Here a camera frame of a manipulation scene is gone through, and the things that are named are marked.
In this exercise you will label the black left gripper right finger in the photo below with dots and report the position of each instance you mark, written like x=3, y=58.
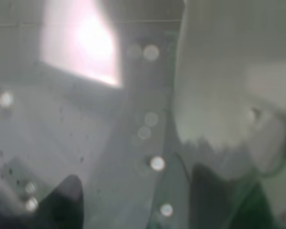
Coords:
x=216, y=203

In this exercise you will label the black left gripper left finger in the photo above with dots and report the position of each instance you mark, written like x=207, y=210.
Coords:
x=63, y=208

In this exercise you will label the green transparent plastic bottle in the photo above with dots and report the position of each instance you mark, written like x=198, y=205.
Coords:
x=131, y=95

